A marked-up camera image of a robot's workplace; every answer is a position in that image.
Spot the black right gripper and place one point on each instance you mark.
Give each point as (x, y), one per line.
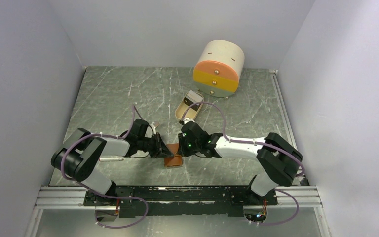
(182, 150)

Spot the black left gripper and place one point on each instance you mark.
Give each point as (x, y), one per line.
(161, 150)

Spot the brown leather card holder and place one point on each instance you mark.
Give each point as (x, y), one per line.
(176, 159)

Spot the beige oval card tray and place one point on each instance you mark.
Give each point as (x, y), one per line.
(191, 112)

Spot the stack of credit cards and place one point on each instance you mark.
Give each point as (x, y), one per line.
(192, 97)

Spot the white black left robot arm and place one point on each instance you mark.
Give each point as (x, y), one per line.
(79, 154)

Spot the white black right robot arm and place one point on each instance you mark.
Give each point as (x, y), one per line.
(279, 160)

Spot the white pen on table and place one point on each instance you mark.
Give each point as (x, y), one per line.
(111, 159)

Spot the round mini drawer cabinet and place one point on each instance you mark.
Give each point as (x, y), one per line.
(218, 70)

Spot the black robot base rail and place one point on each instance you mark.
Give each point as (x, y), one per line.
(182, 200)

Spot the aluminium frame rail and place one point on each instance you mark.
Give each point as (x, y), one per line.
(319, 210)

